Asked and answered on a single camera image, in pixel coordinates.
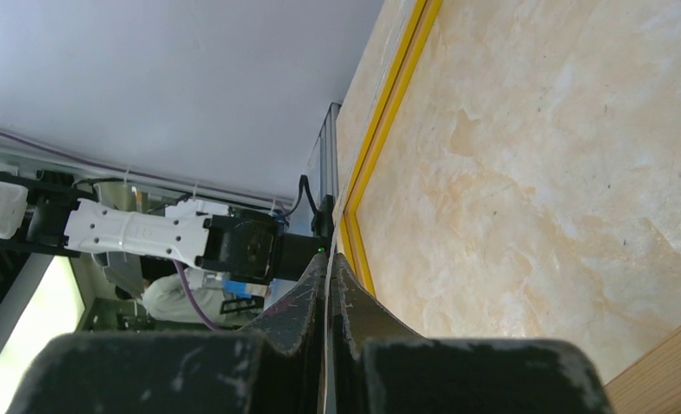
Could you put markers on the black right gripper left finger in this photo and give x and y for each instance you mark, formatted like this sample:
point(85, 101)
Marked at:
point(287, 343)

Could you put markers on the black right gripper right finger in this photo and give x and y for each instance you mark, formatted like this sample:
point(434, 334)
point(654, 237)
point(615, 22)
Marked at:
point(361, 330)

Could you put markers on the wooden yellow picture frame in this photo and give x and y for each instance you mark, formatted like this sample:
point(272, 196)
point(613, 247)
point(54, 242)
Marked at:
point(512, 169)

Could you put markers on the building and sky photo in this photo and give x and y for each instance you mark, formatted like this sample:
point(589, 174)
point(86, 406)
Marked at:
point(329, 402)

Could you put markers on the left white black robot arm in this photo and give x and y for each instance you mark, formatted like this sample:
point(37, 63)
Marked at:
point(170, 371)

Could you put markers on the aluminium front rail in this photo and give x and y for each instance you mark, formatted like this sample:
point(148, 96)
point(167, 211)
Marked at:
point(323, 174)

